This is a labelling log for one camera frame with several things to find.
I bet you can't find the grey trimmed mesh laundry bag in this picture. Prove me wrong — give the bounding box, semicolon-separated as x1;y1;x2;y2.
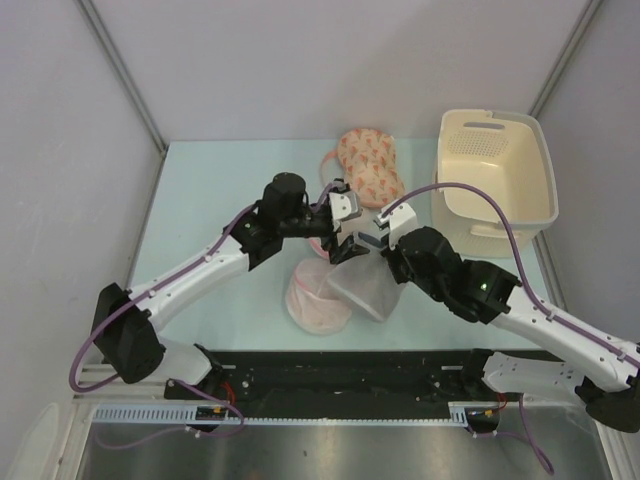
327;232;404;322

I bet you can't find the cream plastic basket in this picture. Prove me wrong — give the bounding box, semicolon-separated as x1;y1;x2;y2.
431;109;559;258

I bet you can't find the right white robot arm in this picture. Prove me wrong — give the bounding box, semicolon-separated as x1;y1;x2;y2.
382;227;639;433

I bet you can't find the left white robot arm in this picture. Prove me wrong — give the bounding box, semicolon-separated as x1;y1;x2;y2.
92;172;367;400

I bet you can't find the pink mesh bag middle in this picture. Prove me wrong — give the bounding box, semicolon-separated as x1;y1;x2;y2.
309;238;329;260

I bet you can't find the pink mesh bag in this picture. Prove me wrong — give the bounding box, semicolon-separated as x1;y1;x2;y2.
309;238;329;260
285;258;352;336

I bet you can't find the pink mesh bag front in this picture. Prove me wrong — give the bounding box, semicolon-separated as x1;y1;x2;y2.
285;258;352;336

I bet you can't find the floral orange laundry bag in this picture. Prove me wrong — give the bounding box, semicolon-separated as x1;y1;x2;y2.
319;128;406;209

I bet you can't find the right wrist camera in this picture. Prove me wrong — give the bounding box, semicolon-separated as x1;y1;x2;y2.
374;203;419;250

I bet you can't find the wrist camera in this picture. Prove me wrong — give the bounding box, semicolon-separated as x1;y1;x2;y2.
374;203;419;250
328;182;362;223

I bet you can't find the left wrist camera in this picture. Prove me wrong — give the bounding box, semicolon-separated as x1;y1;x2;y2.
328;182;362;223

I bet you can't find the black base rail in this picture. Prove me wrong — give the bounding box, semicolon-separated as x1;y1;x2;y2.
163;349;520;411

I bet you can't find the white slotted cable duct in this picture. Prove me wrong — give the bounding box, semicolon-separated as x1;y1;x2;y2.
93;397;506;427

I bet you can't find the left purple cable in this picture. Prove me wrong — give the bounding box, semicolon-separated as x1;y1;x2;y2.
68;180;346;449

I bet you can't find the left aluminium frame post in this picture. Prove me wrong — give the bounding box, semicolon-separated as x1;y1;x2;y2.
74;0;168;158

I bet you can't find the aluminium frame post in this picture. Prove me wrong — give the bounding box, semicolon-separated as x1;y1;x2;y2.
528;0;606;118
74;0;168;158

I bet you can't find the right aluminium frame post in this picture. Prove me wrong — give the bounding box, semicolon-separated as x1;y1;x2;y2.
528;0;606;118

